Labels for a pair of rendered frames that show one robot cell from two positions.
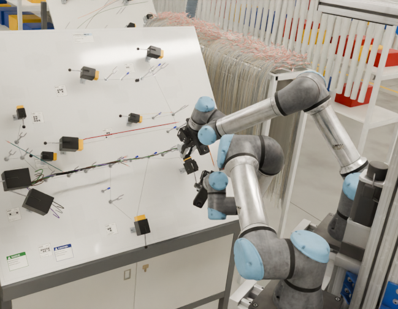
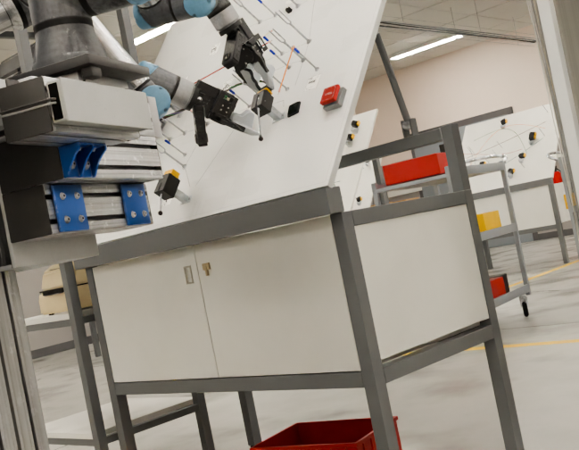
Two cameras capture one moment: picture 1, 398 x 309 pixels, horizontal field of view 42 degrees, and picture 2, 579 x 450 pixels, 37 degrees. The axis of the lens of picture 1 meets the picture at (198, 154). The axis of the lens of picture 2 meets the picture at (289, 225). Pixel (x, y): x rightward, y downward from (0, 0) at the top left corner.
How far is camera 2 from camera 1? 3.27 m
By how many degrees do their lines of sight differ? 82
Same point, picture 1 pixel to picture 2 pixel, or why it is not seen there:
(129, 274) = (194, 277)
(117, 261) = (155, 239)
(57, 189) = not seen: hidden behind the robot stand
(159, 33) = not seen: outside the picture
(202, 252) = (285, 260)
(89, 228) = (153, 197)
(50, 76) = (214, 37)
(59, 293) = (128, 283)
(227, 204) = not seen: hidden behind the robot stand
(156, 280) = (227, 299)
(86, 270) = (128, 245)
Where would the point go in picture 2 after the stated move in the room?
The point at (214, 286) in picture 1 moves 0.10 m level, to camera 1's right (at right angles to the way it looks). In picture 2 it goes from (333, 349) to (341, 353)
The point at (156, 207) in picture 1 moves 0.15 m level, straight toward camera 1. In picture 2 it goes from (220, 171) to (169, 181)
